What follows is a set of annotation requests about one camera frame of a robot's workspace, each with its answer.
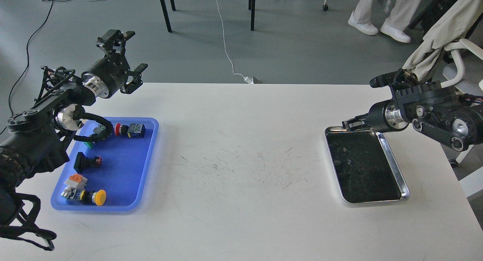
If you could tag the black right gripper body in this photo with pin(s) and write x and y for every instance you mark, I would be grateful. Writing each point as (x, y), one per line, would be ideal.
(385, 117)

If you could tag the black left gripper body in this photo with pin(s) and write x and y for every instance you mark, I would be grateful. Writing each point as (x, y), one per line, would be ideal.
(106, 76)

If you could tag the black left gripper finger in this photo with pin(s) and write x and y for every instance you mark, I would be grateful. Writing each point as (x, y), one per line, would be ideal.
(112, 43)
(136, 82)

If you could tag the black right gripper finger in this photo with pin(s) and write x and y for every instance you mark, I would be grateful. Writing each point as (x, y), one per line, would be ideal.
(359, 118)
(354, 124)

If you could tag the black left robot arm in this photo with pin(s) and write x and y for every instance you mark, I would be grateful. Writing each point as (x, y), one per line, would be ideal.
(39, 137)

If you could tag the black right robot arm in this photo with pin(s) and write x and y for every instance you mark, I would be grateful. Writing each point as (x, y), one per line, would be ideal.
(433, 110)

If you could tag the silver metal tray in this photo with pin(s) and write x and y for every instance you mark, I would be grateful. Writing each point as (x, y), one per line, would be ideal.
(365, 167)

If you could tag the blue plastic tray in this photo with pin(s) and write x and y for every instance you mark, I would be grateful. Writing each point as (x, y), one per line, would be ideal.
(125, 163)

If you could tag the red push button switch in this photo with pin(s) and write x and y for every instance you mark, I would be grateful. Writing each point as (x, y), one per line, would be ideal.
(133, 130)

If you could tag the green push button switch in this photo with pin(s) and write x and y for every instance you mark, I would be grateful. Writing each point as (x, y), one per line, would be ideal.
(90, 142)

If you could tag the black push button switch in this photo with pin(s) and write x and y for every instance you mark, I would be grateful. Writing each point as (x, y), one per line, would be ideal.
(82, 162)

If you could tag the orange white switch block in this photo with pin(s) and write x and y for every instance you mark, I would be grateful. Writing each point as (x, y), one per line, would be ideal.
(77, 181)

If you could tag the yellow push button switch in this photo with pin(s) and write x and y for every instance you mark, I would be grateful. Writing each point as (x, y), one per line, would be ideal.
(84, 196)

